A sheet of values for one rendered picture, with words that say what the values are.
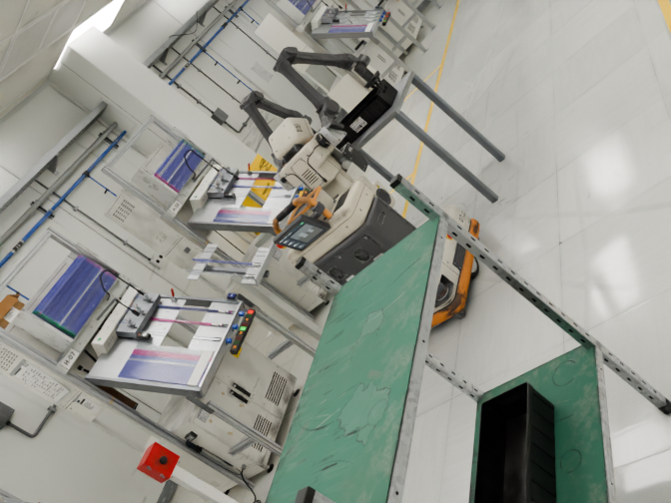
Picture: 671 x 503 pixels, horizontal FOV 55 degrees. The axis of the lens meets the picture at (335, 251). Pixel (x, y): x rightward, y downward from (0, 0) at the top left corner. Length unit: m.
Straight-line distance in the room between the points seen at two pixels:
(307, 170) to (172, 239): 1.88
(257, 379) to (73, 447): 1.75
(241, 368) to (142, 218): 1.46
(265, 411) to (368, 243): 1.54
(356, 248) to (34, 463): 3.11
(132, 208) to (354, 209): 2.34
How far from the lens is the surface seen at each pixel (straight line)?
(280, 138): 3.45
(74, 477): 5.40
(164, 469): 3.56
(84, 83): 7.14
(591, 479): 1.74
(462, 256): 3.39
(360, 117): 3.82
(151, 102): 6.96
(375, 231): 3.09
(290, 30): 7.83
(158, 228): 5.02
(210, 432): 3.97
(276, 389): 4.33
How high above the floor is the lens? 1.54
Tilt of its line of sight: 16 degrees down
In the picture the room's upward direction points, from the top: 52 degrees counter-clockwise
